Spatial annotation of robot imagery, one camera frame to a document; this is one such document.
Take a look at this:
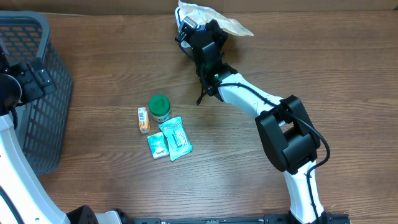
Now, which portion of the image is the cream brown snack pouch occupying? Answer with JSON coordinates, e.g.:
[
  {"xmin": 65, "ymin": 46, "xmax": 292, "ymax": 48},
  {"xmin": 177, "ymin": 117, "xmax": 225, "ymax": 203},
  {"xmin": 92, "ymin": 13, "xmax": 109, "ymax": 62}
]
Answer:
[{"xmin": 175, "ymin": 1, "xmax": 254, "ymax": 37}]

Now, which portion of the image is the green lid seasoning jar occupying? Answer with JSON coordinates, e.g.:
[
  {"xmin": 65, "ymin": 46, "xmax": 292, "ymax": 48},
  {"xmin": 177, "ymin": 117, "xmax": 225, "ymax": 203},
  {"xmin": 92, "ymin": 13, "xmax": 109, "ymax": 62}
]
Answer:
[{"xmin": 148, "ymin": 95, "xmax": 172, "ymax": 123}]

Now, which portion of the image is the small orange carton box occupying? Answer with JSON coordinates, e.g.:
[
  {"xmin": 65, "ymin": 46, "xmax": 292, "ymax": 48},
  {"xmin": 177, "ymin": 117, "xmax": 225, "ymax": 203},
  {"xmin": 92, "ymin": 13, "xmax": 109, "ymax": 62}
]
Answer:
[{"xmin": 137, "ymin": 107, "xmax": 150, "ymax": 134}]

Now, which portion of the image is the teal snack packet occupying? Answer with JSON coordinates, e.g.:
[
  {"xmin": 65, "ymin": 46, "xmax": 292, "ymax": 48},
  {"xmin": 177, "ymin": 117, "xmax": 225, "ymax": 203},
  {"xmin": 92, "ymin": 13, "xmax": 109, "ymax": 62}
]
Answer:
[{"xmin": 159, "ymin": 116, "xmax": 193, "ymax": 162}]

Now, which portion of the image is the small teal tissue pack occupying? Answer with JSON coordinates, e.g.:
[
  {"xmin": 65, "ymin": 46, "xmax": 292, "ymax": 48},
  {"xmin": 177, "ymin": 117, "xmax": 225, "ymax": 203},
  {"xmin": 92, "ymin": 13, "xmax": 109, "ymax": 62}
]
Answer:
[{"xmin": 147, "ymin": 132, "xmax": 169, "ymax": 159}]

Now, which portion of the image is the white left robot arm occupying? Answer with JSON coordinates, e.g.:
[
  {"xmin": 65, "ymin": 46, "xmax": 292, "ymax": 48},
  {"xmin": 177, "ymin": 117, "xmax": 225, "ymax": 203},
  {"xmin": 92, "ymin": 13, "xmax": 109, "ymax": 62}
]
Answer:
[{"xmin": 1, "ymin": 58, "xmax": 122, "ymax": 224}]

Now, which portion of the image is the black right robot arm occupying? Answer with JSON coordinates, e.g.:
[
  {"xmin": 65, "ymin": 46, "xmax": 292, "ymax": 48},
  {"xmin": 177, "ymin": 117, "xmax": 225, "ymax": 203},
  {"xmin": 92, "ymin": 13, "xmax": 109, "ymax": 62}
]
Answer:
[{"xmin": 175, "ymin": 17, "xmax": 328, "ymax": 223}]

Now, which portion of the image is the grey plastic mesh basket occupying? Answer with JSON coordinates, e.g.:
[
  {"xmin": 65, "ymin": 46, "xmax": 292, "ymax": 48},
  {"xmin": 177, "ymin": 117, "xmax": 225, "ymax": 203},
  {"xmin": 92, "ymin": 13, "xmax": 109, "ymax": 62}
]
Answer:
[{"xmin": 1, "ymin": 11, "xmax": 73, "ymax": 175}]

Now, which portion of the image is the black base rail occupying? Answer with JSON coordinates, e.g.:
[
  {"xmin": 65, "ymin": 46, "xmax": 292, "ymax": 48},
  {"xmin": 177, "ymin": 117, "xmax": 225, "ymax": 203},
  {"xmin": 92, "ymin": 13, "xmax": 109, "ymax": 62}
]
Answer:
[{"xmin": 132, "ymin": 212, "xmax": 351, "ymax": 224}]

